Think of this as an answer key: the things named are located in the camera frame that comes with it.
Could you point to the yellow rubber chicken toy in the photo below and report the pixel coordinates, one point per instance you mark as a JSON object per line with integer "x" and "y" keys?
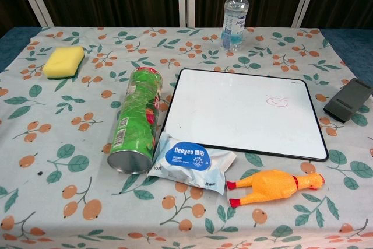
{"x": 274, "y": 186}

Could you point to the yellow green scrub sponge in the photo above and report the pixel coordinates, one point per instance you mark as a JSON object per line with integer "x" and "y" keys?
{"x": 62, "y": 61}

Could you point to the blue white wet wipes pack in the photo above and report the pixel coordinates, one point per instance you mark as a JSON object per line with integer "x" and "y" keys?
{"x": 190, "y": 163}

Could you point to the floral patterned tablecloth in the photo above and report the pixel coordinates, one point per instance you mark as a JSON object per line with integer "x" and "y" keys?
{"x": 186, "y": 138}

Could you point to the white board black frame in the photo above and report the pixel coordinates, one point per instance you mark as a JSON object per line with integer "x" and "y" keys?
{"x": 244, "y": 112}

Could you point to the green chips can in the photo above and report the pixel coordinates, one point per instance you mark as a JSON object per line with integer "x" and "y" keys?
{"x": 136, "y": 120}

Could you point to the clear plastic water bottle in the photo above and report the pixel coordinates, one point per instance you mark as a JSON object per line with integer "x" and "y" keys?
{"x": 234, "y": 24}

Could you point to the dark grey board eraser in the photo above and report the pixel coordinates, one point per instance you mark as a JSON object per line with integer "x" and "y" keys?
{"x": 346, "y": 101}

